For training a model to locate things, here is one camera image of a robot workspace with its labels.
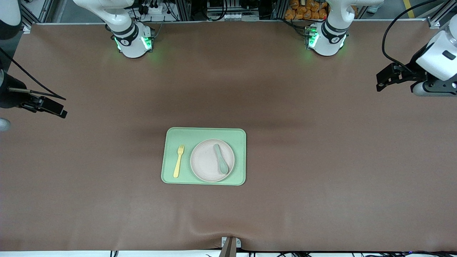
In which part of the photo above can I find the yellow plastic fork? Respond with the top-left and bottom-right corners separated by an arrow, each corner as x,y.
173,144 -> 185,178

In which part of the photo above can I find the beige round speckled plate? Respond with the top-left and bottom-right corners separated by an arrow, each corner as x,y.
190,138 -> 236,183

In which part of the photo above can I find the orange packaged items heap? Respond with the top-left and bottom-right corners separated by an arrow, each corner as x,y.
284,0 -> 330,21

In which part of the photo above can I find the brown table cover mat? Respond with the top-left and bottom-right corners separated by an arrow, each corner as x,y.
0,20 -> 457,252

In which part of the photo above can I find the mint green rectangular tray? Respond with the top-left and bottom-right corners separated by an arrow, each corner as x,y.
161,127 -> 247,186

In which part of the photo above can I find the white power strip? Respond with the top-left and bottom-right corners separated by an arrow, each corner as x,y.
140,3 -> 169,15

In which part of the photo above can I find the pale green plastic spoon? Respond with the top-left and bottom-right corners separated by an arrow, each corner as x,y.
213,143 -> 229,175

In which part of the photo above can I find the metal table edge clamp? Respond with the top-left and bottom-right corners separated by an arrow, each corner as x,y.
221,236 -> 242,257

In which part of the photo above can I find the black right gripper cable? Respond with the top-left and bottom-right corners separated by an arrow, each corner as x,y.
0,47 -> 67,101

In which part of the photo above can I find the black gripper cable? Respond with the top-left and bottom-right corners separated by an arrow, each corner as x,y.
382,0 -> 444,74
0,47 -> 67,101

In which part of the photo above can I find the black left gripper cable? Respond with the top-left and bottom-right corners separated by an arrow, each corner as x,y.
382,0 -> 444,74

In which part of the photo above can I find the aluminium frame profile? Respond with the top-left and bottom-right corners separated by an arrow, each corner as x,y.
20,0 -> 55,24

